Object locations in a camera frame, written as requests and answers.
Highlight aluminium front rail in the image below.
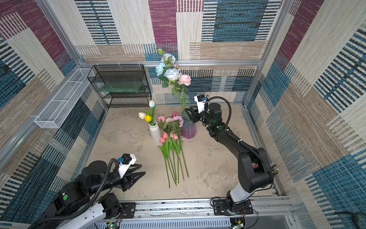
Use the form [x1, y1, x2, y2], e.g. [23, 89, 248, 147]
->
[51, 197, 295, 229]

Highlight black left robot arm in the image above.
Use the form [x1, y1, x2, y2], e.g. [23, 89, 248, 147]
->
[30, 159, 146, 229]

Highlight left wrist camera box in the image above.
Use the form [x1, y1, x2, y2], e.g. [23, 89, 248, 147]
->
[118, 154, 136, 178]

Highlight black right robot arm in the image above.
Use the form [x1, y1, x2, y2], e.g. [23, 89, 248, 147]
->
[185, 103, 274, 216]

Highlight pink tulip picked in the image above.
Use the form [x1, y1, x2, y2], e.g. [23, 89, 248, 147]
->
[158, 136, 171, 188]
[164, 137, 178, 185]
[161, 132, 179, 186]

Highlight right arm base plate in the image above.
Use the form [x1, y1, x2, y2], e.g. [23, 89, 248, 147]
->
[210, 198, 254, 216]

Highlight pale white tulip back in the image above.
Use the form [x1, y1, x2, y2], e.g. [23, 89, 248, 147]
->
[149, 100, 156, 122]

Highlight magenta rose stem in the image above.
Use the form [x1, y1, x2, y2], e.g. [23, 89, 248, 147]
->
[170, 112, 185, 180]

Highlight rose bouquet with leaves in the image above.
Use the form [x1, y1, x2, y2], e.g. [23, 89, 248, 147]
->
[155, 48, 192, 117]

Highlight yellow tulip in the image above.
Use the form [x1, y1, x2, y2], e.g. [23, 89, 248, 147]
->
[145, 115, 152, 123]

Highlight green pad on shelf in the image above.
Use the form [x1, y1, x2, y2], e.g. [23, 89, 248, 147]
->
[98, 83, 143, 93]

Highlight pink rosebud stem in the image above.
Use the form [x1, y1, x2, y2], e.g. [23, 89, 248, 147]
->
[158, 115, 173, 181]

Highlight red pencil cup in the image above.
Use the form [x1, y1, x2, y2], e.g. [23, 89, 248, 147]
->
[271, 163, 279, 176]

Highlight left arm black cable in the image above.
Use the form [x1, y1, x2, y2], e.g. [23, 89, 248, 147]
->
[28, 158, 119, 229]

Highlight purple glass vase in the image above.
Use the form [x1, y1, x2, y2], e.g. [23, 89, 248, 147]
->
[181, 111, 196, 139]

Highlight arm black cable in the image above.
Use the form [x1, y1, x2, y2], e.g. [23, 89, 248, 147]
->
[205, 96, 274, 184]
[28, 158, 119, 229]

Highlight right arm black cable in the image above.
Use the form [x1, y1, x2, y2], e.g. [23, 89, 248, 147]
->
[205, 96, 274, 184]

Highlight white mesh wall basket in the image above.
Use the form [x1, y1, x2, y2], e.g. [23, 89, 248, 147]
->
[34, 68, 90, 129]

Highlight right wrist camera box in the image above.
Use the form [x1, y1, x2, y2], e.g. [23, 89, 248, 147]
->
[194, 94, 206, 114]

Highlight pink carnation stem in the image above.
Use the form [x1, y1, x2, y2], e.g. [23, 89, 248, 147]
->
[173, 115, 190, 178]

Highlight black mesh shelf rack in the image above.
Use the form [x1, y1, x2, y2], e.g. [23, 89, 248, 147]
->
[87, 64, 152, 108]

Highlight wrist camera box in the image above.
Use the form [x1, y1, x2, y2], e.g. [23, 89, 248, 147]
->
[118, 154, 136, 178]
[194, 94, 206, 114]

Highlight white ribbed vase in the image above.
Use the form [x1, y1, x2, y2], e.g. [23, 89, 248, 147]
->
[149, 121, 161, 143]

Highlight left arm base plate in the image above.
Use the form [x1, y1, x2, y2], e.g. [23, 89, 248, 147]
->
[118, 202, 136, 220]

